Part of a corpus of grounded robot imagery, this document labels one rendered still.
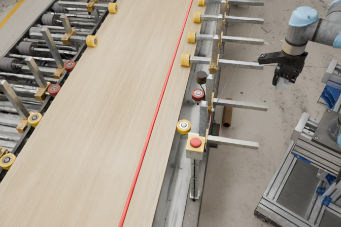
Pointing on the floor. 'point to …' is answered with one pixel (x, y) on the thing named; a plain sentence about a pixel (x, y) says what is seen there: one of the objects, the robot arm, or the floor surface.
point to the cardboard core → (227, 115)
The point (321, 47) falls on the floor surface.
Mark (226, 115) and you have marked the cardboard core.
